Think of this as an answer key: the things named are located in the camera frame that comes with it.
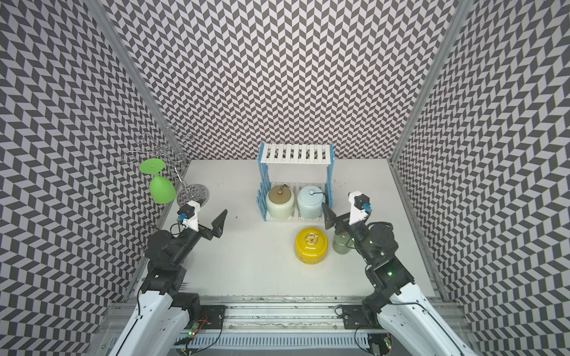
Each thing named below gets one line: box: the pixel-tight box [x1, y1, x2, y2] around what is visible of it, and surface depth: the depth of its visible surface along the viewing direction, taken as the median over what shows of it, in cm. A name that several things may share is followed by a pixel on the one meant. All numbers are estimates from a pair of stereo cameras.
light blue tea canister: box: [296, 185, 326, 220], surface depth 91 cm
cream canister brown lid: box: [265, 183, 296, 220], surface depth 93 cm
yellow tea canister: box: [294, 226, 329, 265], surface depth 83 cm
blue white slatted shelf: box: [256, 140, 335, 222], surface depth 86 cm
